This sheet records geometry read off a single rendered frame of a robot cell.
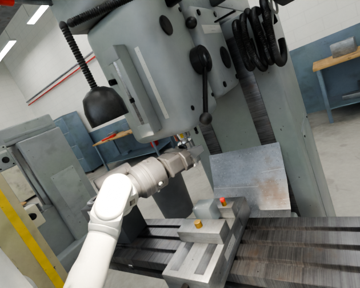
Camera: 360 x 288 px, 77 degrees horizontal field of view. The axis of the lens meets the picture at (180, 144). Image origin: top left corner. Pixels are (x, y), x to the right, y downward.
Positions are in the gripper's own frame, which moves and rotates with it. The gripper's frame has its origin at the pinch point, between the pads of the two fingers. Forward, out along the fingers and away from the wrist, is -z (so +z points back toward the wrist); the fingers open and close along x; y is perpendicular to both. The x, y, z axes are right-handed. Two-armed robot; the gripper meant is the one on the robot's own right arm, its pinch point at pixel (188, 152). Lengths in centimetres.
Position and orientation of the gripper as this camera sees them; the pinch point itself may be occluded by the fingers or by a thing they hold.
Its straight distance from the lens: 66.4
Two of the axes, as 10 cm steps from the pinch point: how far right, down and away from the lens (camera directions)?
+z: -7.6, 4.4, -4.7
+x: -5.2, 0.1, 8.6
